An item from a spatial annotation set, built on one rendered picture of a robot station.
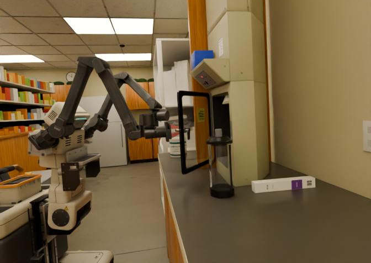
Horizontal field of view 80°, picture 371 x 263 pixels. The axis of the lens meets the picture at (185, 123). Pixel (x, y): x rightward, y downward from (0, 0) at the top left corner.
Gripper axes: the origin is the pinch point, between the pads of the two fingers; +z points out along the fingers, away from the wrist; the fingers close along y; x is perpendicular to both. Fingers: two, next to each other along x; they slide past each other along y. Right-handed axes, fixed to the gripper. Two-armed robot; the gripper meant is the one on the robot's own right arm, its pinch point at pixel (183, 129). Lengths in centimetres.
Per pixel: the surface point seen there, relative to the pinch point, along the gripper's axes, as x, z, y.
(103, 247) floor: 112, -72, -117
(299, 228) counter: -57, 22, -27
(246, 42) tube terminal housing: -20, 28, 37
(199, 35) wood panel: 17, 17, 53
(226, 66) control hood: -19.7, 18.1, 27.3
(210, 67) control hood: -19.4, 11.2, 27.0
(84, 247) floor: 117, -91, -116
